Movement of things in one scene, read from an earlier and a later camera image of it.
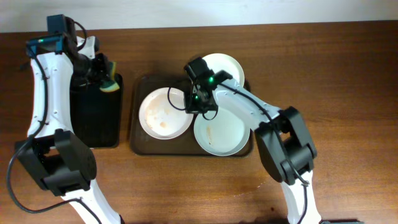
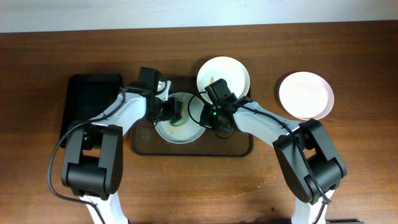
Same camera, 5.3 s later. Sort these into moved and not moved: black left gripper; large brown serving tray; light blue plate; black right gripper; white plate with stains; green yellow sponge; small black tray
Moved: white plate with stains; black left gripper; black right gripper; light blue plate; green yellow sponge
Not moved: large brown serving tray; small black tray
